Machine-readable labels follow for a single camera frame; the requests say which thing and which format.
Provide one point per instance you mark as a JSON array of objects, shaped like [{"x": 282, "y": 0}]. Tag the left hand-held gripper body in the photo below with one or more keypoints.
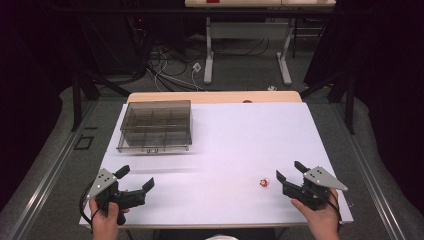
[{"x": 104, "y": 186}]

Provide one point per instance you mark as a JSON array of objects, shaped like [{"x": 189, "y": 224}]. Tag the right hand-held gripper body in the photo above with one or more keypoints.
[{"x": 320, "y": 181}]

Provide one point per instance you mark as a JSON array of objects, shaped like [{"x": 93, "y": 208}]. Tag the person's left hand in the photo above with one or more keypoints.
[{"x": 105, "y": 220}]

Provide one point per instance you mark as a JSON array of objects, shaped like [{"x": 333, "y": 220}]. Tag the person's right hand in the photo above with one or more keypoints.
[{"x": 320, "y": 220}]

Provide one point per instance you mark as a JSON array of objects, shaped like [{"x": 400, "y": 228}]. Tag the small red white toy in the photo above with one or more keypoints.
[{"x": 264, "y": 182}]

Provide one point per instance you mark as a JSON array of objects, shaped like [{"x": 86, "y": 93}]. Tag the transparent grey compartment drawer box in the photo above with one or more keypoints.
[{"x": 156, "y": 126}]

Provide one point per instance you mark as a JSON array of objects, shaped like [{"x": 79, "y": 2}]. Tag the black metal stand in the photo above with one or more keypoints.
[
  {"x": 77, "y": 100},
  {"x": 349, "y": 100}
]

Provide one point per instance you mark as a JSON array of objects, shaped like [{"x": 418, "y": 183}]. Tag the white plug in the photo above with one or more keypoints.
[{"x": 272, "y": 88}]

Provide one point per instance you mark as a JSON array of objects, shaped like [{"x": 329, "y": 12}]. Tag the person's white clothing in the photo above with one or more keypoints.
[{"x": 221, "y": 237}]

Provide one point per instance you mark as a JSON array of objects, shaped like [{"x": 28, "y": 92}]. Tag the white desk with metal legs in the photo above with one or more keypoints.
[{"x": 246, "y": 30}]

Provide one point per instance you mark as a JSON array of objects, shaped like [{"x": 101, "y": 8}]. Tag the red item on desk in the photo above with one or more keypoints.
[{"x": 214, "y": 1}]

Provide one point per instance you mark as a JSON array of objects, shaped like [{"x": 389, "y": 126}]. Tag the black stool frame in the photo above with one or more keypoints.
[{"x": 308, "y": 33}]

